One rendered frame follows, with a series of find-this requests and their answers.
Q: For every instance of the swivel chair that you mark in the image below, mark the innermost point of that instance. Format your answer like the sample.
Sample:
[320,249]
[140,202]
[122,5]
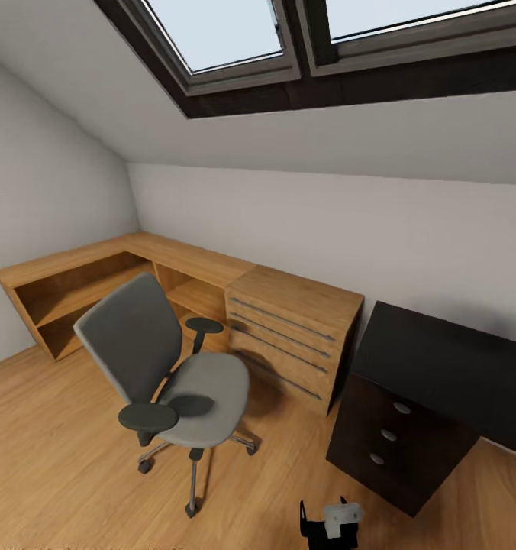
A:
[136,338]

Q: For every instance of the bookcase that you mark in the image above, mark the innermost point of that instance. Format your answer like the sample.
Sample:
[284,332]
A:
[51,293]
[141,247]
[194,281]

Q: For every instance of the desk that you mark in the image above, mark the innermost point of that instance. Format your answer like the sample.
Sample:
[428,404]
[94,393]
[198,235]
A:
[459,373]

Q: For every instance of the cabinet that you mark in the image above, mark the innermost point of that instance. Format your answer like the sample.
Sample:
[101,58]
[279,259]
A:
[398,450]
[294,334]

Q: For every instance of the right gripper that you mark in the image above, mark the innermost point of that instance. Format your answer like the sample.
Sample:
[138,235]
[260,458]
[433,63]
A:
[317,535]

